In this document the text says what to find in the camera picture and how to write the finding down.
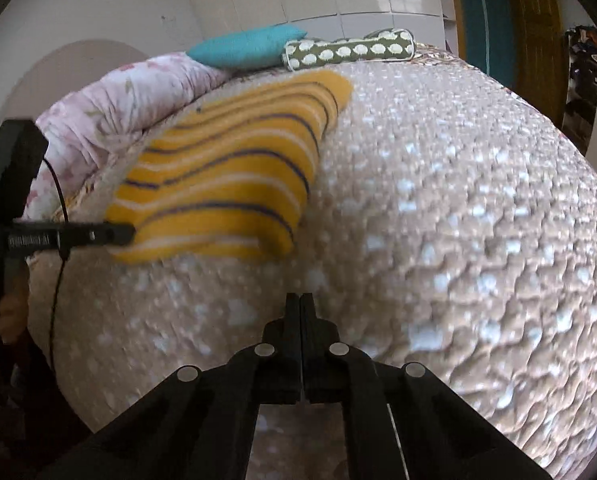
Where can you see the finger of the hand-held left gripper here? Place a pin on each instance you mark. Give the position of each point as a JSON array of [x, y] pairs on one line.
[[98, 234]]

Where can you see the teal pillow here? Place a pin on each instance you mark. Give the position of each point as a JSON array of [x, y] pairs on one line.
[[243, 47]]

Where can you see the wooden door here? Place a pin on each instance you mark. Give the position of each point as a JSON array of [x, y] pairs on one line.
[[536, 35]]

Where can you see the pink floral comforter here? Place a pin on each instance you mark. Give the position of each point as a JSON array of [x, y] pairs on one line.
[[113, 95]]

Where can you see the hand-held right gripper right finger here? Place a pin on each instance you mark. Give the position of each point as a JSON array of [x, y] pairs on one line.
[[309, 340]]

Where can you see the cluttered shelf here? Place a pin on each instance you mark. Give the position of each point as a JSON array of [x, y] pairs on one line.
[[588, 85]]

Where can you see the person's left hand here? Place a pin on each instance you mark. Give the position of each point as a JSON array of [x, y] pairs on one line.
[[12, 310]]

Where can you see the yellow striped sweater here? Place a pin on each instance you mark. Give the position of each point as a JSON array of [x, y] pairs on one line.
[[228, 175]]

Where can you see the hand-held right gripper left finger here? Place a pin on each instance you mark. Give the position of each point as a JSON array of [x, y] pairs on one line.
[[292, 340]]

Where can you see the beige quilted bedspread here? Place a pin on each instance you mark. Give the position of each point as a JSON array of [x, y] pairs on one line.
[[453, 235]]

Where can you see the green dotted bolster pillow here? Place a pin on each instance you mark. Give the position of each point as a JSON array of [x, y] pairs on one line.
[[348, 50]]

